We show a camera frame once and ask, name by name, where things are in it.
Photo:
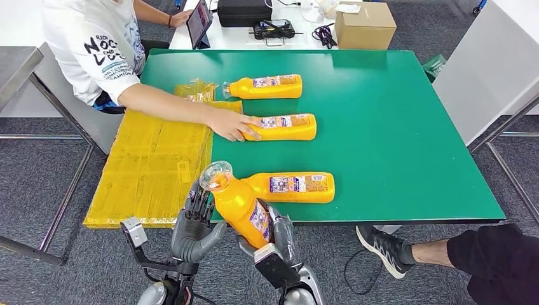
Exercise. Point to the person's left hand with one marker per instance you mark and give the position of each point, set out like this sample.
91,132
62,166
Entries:
181,19

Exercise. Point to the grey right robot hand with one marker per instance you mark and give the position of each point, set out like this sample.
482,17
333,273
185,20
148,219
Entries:
286,240

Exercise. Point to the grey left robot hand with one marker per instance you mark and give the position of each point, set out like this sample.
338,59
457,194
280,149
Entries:
189,240

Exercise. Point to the person's right hand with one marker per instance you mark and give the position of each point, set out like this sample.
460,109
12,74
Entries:
229,124

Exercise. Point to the orange detergent bottle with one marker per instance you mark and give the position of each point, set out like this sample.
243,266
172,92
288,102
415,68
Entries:
290,134
290,198
236,206
273,93

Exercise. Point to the blue caster leg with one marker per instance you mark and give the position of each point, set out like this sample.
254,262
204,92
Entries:
178,4
480,6

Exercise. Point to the black tablet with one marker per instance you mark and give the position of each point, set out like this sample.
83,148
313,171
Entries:
198,21

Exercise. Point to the white desk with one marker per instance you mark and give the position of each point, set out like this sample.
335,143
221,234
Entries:
236,38

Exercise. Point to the black carrying case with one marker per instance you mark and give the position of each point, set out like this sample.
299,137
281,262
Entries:
244,12

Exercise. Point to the yellow taped cardboard board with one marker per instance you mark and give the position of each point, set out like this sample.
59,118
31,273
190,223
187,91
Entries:
147,168

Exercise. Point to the person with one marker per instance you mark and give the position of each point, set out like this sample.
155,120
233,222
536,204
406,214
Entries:
97,54
497,257

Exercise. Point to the black handheld controller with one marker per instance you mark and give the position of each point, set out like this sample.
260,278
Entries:
273,29

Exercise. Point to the white table leg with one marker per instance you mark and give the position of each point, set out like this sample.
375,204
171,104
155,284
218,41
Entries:
389,229

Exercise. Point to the clear plastic bag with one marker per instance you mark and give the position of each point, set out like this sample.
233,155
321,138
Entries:
311,12

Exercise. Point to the white bench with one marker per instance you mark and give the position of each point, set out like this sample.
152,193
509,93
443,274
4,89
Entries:
80,126

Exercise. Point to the brown cardboard box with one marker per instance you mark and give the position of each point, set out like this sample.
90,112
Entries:
364,29

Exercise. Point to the white paper sheet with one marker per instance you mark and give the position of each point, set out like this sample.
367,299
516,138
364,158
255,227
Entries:
347,8

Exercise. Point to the green bag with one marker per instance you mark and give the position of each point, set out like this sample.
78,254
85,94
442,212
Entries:
436,67

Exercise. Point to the white side table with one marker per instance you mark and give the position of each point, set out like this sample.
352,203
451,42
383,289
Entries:
484,71

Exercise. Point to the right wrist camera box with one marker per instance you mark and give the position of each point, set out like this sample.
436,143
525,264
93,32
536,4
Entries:
276,269

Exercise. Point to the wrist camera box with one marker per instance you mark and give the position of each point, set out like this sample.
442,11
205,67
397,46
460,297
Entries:
276,269
134,231

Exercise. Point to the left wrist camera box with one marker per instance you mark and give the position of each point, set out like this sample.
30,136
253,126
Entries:
134,231

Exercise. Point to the steel frame table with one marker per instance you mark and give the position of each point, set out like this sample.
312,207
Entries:
14,67

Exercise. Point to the steel table frame legs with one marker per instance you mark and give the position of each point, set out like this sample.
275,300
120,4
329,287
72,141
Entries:
505,125

